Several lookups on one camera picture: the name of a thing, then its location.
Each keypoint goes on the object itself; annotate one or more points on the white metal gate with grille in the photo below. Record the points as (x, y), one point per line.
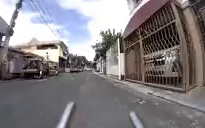
(112, 63)

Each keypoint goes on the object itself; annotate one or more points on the group of trees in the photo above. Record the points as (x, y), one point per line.
(78, 61)

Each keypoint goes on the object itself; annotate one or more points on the green tree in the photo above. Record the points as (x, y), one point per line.
(108, 40)

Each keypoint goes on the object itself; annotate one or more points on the car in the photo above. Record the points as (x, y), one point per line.
(74, 70)

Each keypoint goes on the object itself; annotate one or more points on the grey asphalt road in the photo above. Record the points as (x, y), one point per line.
(90, 96)

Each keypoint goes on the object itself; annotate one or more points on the cream two-storey building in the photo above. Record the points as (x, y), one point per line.
(50, 51)

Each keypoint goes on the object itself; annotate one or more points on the building with brown metal grille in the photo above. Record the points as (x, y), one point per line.
(156, 50)

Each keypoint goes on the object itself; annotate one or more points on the robot's own part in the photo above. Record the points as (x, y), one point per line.
(66, 115)
(136, 120)

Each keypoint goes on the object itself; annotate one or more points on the low building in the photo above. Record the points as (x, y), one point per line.
(15, 63)

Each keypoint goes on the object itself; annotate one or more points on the utility pole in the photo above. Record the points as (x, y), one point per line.
(8, 36)

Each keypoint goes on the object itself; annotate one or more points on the concrete pavement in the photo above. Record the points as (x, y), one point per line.
(196, 98)

